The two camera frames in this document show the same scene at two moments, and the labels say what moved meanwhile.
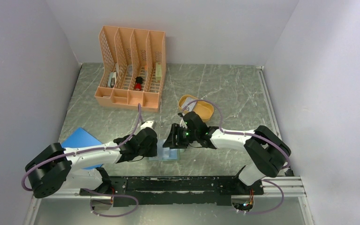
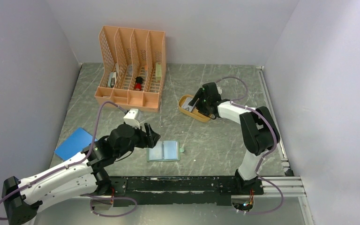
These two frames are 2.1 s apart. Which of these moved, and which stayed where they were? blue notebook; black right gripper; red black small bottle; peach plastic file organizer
Moved: black right gripper
Stayed: blue notebook; peach plastic file organizer; red black small bottle
